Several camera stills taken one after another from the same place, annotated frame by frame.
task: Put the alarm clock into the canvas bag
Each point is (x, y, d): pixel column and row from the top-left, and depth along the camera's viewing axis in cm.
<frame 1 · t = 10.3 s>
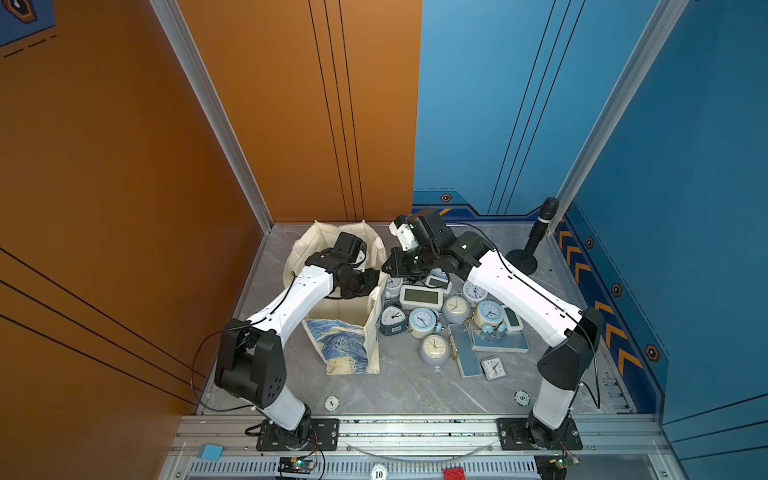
left hand: (378, 284, 86), fingers open
right hand: (383, 267, 73), fingers closed
cream canvas bag starry print: (344, 330, 68), point 24 cm above the table
white twin-bell alarm clock: (393, 287, 98), point 5 cm above the table
small white digital clock: (438, 283, 100), point 4 cm above the table
large white digital clock: (414, 296, 96), point 5 cm above the table
dark teal alarm clock: (393, 320, 91), point 4 cm above the table
blue cream twin-bell clock: (423, 322, 91), point 4 cm above the table
yellow blue twin-bell clock: (489, 317, 91), point 5 cm above the table
pale blue round clock: (434, 350, 85), point 5 cm above the table
grey blue rectangular mirror clock: (465, 350, 91), on the table
blue flat rectangular clock: (511, 348, 89), on the table
small white square clock: (493, 369, 84), point 2 cm above the table
white round marker left: (331, 403, 80), on the table
white round marker right: (522, 398, 81), on the table

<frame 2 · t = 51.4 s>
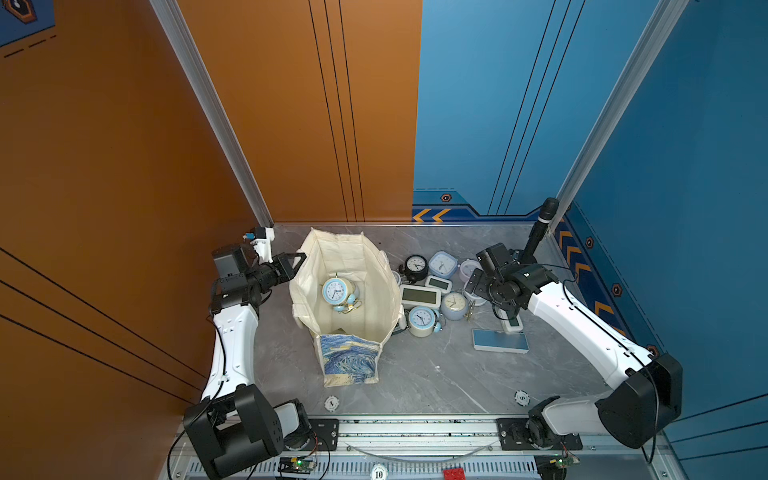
left hand: (304, 253, 78), fingers closed
right hand: (483, 291, 82), fingers open
yellow blue twin-bell clock: (342, 294, 91), point 10 cm above the table
black round alarm clock: (415, 268, 104), point 4 cm above the table
light blue square alarm clock: (443, 264, 107), point 3 cm above the table
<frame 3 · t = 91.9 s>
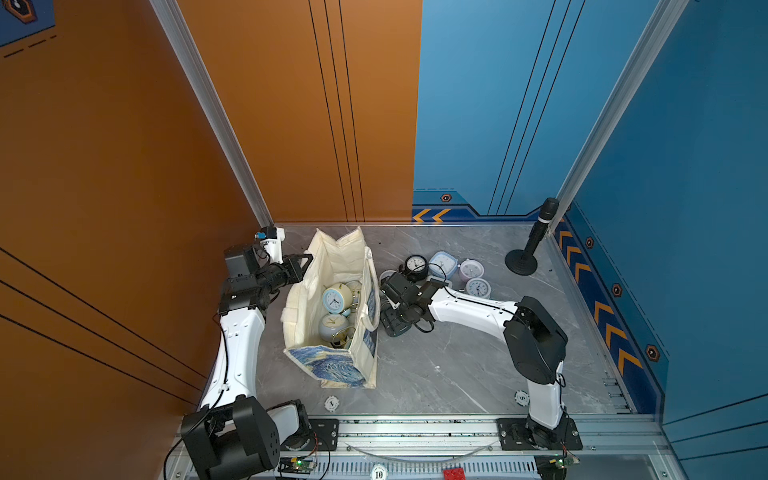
left hand: (311, 254, 78), fingers closed
right hand: (396, 317, 90), fingers open
yellow blue twin-bell clock: (337, 298, 91), point 9 cm above the table
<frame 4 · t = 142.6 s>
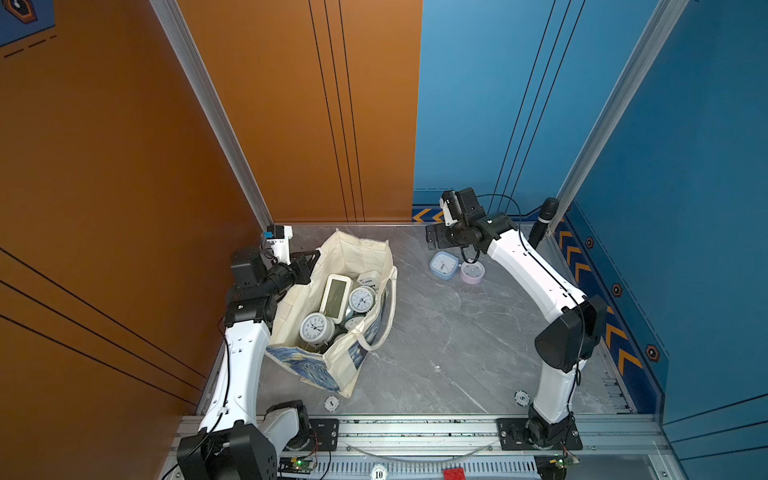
left hand: (319, 250, 75), fingers closed
right hand: (442, 234, 86), fingers open
white round alarm clock: (317, 329, 80), point 13 cm above the table
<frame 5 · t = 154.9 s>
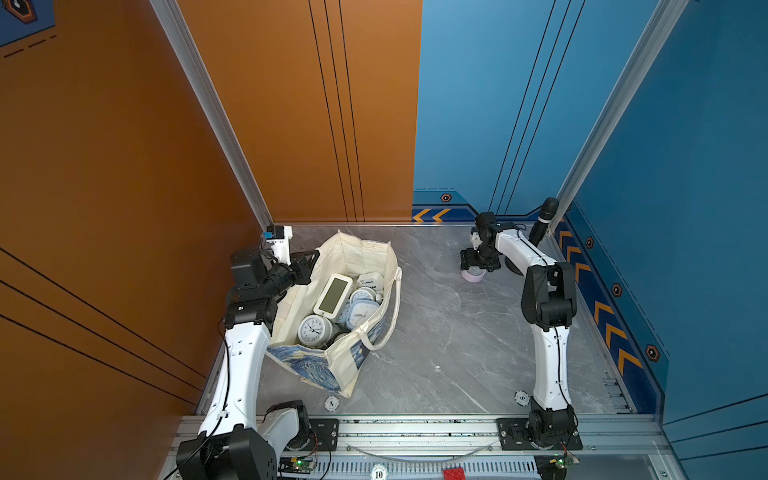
left hand: (318, 250, 75), fingers closed
right hand: (475, 265, 104), fingers open
light blue square alarm clock: (356, 312, 84), point 12 cm above the table
